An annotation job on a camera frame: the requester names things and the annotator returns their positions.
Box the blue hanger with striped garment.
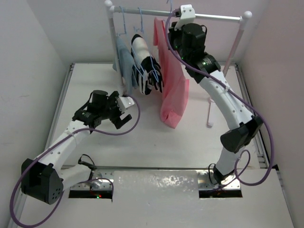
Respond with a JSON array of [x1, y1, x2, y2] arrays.
[[133, 7, 161, 85]]

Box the light blue hanging garment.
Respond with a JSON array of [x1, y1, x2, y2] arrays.
[[116, 36, 138, 95]]

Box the white clothes rack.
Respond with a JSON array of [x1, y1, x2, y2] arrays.
[[103, 0, 253, 129]]

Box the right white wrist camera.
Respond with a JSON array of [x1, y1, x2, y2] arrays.
[[174, 4, 196, 31]]

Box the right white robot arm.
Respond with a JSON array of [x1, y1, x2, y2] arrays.
[[168, 22, 263, 183]]

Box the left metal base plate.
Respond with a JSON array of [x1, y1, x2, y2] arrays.
[[70, 169, 114, 191]]

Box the black and white hanging garment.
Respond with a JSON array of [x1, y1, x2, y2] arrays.
[[131, 34, 163, 95]]

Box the blue wire hanger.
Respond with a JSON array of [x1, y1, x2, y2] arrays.
[[166, 0, 173, 13]]

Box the metal base plate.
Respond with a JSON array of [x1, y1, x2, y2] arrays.
[[196, 169, 241, 191], [70, 169, 114, 191]]

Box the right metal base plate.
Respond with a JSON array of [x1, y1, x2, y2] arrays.
[[196, 169, 241, 191]]

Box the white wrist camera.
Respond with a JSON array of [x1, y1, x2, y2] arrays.
[[174, 4, 196, 31], [116, 96, 135, 113]]

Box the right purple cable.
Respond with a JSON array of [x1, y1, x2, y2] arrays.
[[165, 9, 275, 188]]

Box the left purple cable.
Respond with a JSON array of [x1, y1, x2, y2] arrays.
[[9, 95, 141, 227]]

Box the pink t shirt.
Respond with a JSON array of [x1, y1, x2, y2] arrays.
[[153, 18, 189, 129]]

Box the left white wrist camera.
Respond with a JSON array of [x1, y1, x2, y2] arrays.
[[116, 96, 135, 113]]

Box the purple cable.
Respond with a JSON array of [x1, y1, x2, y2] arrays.
[[9, 95, 141, 227], [165, 9, 275, 188]]

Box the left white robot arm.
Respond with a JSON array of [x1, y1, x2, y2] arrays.
[[21, 90, 135, 205]]

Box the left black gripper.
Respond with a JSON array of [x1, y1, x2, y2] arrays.
[[98, 92, 130, 128]]

